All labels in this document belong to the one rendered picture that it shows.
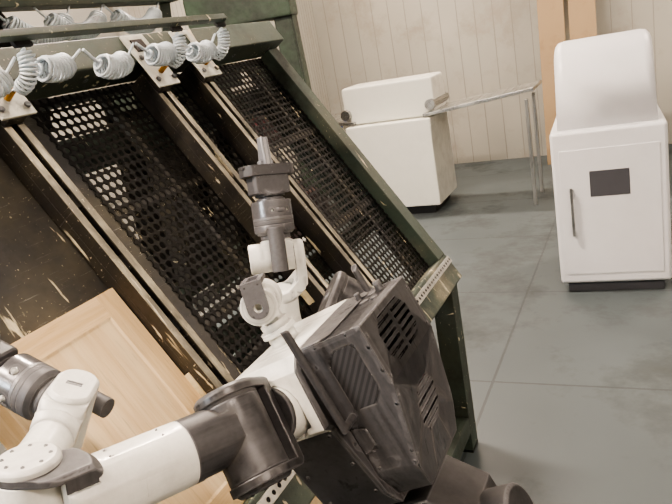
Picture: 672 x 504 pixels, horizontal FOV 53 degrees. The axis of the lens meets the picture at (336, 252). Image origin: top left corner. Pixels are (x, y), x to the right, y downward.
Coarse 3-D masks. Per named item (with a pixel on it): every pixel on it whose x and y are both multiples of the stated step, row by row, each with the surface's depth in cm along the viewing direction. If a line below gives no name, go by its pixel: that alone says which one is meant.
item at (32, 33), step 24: (72, 24) 160; (96, 24) 167; (120, 24) 174; (144, 24) 181; (168, 24) 191; (192, 24) 202; (144, 48) 186; (168, 48) 191; (192, 48) 204; (216, 48) 212; (0, 72) 143; (48, 72) 160; (72, 72) 160; (96, 72) 173; (120, 72) 174; (0, 96) 144
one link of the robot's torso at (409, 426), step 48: (384, 288) 112; (288, 336) 98; (336, 336) 99; (384, 336) 102; (432, 336) 114; (288, 384) 102; (336, 384) 102; (384, 384) 99; (432, 384) 111; (336, 432) 102; (384, 432) 102; (432, 432) 108; (336, 480) 108; (384, 480) 106; (432, 480) 105
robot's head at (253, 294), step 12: (252, 276) 116; (264, 276) 116; (240, 288) 109; (252, 288) 109; (252, 300) 109; (264, 300) 109; (276, 300) 110; (240, 312) 111; (252, 312) 109; (264, 312) 109; (276, 312) 111; (252, 324) 111; (264, 324) 111
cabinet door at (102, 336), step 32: (64, 320) 143; (96, 320) 149; (128, 320) 154; (32, 352) 134; (64, 352) 139; (96, 352) 144; (128, 352) 150; (160, 352) 156; (128, 384) 146; (160, 384) 151; (0, 416) 123; (96, 416) 136; (128, 416) 141; (160, 416) 147; (96, 448) 133; (224, 480) 149
